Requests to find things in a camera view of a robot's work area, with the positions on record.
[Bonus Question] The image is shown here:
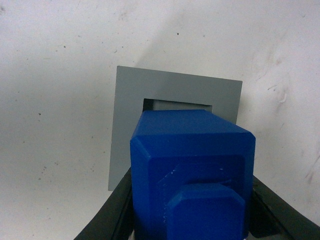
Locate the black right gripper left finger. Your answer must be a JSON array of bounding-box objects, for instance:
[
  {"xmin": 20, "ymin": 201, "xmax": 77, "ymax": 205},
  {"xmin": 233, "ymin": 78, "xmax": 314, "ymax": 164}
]
[{"xmin": 75, "ymin": 169, "xmax": 134, "ymax": 240}]

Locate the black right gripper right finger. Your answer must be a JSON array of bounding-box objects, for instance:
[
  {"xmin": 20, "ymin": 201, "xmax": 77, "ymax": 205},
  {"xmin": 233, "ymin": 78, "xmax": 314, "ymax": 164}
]
[{"xmin": 247, "ymin": 177, "xmax": 320, "ymax": 240}]

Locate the blue block with knob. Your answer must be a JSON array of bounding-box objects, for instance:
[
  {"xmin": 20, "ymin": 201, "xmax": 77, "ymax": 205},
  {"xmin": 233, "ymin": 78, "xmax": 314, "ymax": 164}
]
[{"xmin": 130, "ymin": 110, "xmax": 256, "ymax": 240}]

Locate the gray cube base with hole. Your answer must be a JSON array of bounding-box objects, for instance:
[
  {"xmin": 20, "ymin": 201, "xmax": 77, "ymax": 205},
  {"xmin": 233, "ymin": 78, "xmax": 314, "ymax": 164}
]
[{"xmin": 108, "ymin": 66, "xmax": 243, "ymax": 191}]

